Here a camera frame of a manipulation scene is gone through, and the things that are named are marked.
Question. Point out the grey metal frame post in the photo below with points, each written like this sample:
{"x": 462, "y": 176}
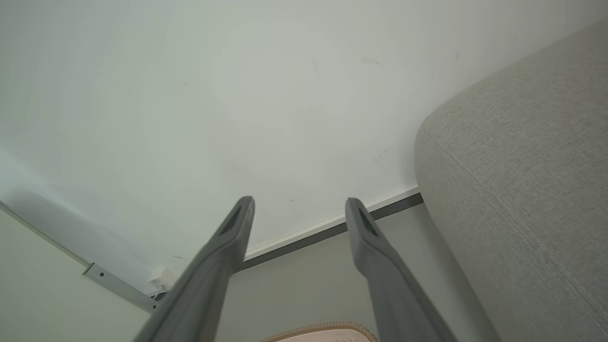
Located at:
{"x": 118, "y": 285}

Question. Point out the wicker-rimmed laundry basket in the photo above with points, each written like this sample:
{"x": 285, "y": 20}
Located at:
{"x": 323, "y": 336}

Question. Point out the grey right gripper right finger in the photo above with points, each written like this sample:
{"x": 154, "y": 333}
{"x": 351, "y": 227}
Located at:
{"x": 394, "y": 294}

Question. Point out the white wall power adapter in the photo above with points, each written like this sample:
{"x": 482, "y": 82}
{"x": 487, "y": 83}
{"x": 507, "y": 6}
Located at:
{"x": 161, "y": 278}

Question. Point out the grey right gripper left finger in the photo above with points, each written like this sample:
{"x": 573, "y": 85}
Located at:
{"x": 209, "y": 275}

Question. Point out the grey fabric sofa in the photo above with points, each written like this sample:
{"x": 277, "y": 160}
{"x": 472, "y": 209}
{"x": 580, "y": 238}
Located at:
{"x": 522, "y": 190}

